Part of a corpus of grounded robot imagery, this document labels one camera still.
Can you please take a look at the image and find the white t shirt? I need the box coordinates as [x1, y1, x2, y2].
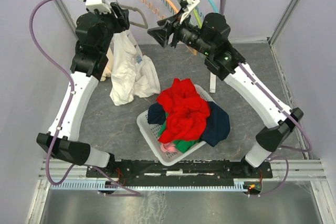
[110, 30, 161, 106]

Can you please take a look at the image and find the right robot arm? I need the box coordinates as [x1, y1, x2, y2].
[148, 13, 303, 177]

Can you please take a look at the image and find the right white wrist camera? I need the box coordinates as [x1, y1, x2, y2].
[180, 0, 200, 24]

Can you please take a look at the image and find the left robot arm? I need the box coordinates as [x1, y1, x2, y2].
[36, 2, 130, 177]

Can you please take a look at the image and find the grey hanger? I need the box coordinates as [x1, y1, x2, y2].
[116, 0, 149, 29]

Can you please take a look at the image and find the green t shirt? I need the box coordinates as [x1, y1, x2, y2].
[157, 123, 203, 154]

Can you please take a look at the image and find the folded beige cloth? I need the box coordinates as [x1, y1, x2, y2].
[100, 48, 113, 82]

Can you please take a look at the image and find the red t shirt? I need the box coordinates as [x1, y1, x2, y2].
[156, 78, 211, 144]

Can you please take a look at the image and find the navy blue t shirt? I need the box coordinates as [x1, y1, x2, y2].
[148, 101, 230, 147]

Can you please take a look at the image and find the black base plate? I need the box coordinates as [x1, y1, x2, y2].
[101, 159, 273, 186]

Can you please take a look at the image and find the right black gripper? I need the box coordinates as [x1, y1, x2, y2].
[147, 8, 213, 57]

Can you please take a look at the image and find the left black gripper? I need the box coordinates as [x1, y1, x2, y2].
[87, 2, 131, 53]

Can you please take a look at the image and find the white plastic basket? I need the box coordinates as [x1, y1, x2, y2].
[136, 84, 215, 166]

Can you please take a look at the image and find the light blue cable duct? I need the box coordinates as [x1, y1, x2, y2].
[50, 179, 255, 192]

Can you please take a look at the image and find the pink t shirt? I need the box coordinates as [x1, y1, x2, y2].
[160, 142, 179, 153]

